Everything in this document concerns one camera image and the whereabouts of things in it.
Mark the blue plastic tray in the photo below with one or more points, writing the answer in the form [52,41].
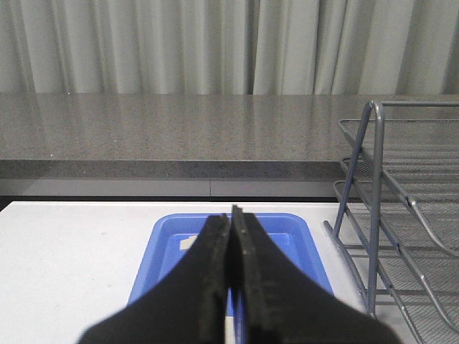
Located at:
[289,232]

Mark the white pleated curtain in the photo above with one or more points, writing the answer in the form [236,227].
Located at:
[230,47]

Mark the grey stone counter ledge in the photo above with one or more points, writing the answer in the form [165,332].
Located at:
[97,135]

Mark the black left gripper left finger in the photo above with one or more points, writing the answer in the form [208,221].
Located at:
[187,306]

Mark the grey metal rack frame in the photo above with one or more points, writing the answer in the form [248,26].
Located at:
[365,136]

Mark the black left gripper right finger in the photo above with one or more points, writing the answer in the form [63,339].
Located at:
[277,303]

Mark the silver mesh tray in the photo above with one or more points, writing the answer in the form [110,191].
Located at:
[419,180]
[406,217]
[399,269]

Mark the small white component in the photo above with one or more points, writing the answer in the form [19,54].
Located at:
[186,243]

